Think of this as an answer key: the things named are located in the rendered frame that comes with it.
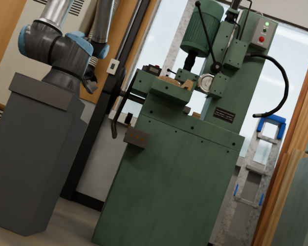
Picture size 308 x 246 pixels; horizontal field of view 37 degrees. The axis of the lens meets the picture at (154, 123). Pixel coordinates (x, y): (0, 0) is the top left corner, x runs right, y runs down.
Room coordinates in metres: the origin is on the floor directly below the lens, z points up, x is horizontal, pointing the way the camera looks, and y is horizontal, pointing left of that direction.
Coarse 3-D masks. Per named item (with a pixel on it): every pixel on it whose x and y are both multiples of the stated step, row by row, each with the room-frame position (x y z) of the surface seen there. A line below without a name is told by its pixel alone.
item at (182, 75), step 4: (180, 68) 2.62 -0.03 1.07; (176, 72) 2.65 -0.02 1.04; (180, 72) 2.62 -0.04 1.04; (184, 72) 2.62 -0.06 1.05; (188, 72) 2.62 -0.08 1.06; (176, 76) 2.62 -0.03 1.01; (180, 76) 2.62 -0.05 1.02; (184, 76) 2.62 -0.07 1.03; (188, 76) 2.62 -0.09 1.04; (192, 76) 2.62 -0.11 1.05; (176, 80) 2.65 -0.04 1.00; (180, 80) 2.62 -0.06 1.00; (184, 80) 2.62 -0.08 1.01; (192, 80) 2.62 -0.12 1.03; (196, 84) 2.62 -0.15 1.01
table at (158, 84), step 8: (160, 80) 2.31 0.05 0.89; (136, 88) 2.52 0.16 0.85; (144, 88) 2.52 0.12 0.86; (152, 88) 2.32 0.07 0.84; (160, 88) 2.32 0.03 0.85; (168, 88) 2.32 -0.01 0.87; (176, 88) 2.32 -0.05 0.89; (144, 96) 2.63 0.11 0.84; (160, 96) 2.44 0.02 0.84; (168, 96) 2.36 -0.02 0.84; (176, 96) 2.32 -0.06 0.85; (184, 96) 2.32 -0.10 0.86; (184, 104) 2.42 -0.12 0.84
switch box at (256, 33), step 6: (258, 24) 2.50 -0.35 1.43; (264, 24) 2.50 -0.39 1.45; (270, 24) 2.50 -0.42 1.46; (258, 30) 2.50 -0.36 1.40; (270, 30) 2.50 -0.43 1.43; (252, 36) 2.52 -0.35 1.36; (258, 36) 2.50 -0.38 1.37; (264, 36) 2.50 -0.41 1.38; (270, 36) 2.50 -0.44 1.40; (252, 42) 2.50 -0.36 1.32; (264, 42) 2.50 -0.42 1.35; (258, 48) 2.55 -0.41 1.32; (264, 48) 2.51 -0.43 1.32
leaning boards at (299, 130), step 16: (304, 80) 3.80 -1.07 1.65; (304, 96) 3.79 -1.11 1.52; (304, 112) 3.75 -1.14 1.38; (288, 128) 3.78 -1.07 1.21; (304, 128) 3.74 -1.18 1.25; (288, 144) 3.77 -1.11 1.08; (304, 144) 3.73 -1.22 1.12; (288, 160) 3.63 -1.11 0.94; (272, 176) 3.75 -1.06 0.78; (288, 176) 3.59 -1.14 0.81; (272, 192) 3.63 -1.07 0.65; (272, 208) 3.62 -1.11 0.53; (272, 224) 3.52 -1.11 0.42; (256, 240) 3.61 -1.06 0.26
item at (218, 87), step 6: (216, 78) 2.46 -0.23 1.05; (222, 78) 2.46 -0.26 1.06; (228, 78) 2.47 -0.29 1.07; (216, 84) 2.46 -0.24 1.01; (222, 84) 2.46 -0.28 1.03; (210, 90) 2.50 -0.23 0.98; (216, 90) 2.46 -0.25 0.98; (222, 90) 2.46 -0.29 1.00; (210, 96) 2.55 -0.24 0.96; (216, 96) 2.50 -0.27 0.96; (222, 96) 2.47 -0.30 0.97
